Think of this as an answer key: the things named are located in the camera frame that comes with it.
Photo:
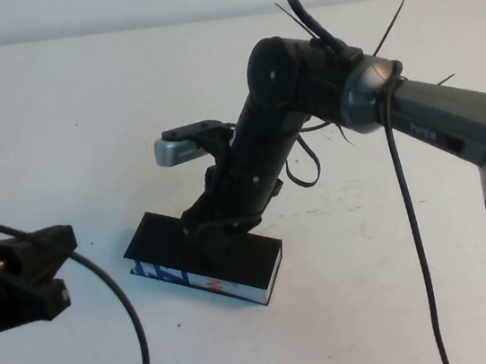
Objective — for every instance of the black silver-headed wrist camera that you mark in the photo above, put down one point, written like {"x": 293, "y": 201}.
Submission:
{"x": 171, "y": 153}

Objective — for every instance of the black zip tie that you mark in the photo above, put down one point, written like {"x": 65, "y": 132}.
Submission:
{"x": 446, "y": 79}
{"x": 291, "y": 17}
{"x": 345, "y": 136}
{"x": 388, "y": 26}

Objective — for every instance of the black glasses case box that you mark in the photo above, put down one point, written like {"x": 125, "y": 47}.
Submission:
{"x": 155, "y": 232}

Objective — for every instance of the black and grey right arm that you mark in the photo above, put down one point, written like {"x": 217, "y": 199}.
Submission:
{"x": 433, "y": 119}

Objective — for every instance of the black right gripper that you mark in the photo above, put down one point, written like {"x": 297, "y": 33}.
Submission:
{"x": 217, "y": 222}

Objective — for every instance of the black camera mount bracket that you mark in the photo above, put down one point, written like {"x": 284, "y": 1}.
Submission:
{"x": 215, "y": 143}

